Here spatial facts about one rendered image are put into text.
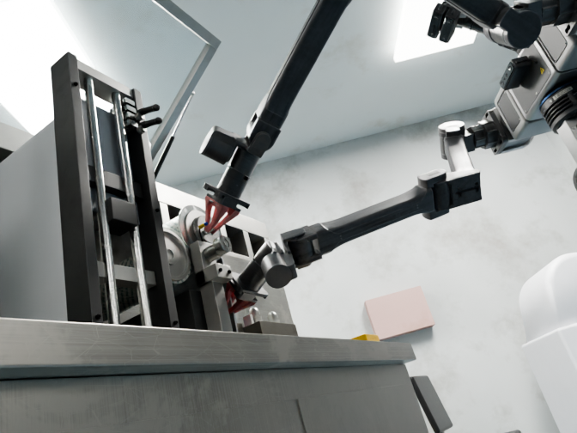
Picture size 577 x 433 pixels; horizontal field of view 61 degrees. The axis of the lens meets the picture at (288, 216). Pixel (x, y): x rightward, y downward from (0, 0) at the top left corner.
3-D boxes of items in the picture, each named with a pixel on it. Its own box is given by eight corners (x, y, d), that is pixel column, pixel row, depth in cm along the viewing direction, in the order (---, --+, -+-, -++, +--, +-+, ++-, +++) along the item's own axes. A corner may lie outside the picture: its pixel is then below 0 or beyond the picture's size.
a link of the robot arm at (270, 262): (310, 259, 116) (302, 226, 113) (324, 282, 106) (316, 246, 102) (261, 273, 115) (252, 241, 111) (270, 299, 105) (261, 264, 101)
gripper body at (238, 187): (247, 211, 114) (262, 183, 114) (217, 199, 106) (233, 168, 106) (230, 201, 118) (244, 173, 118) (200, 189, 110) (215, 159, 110)
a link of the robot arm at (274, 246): (285, 246, 115) (266, 234, 113) (292, 259, 109) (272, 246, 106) (268, 268, 116) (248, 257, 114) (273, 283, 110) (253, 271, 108)
